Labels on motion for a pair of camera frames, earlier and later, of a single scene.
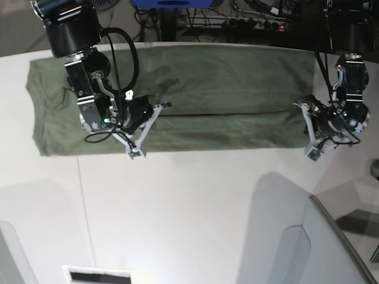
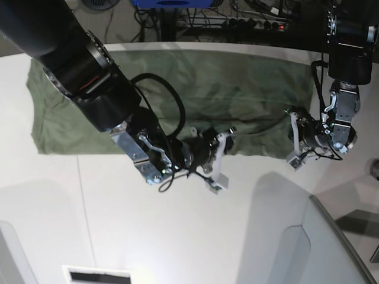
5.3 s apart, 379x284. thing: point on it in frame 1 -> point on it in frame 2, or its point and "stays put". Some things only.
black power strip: x=253 y=25 stays put
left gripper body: x=138 y=111 -> x=198 y=151
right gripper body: x=327 y=121 -> x=314 y=135
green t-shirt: x=219 y=99 stays put
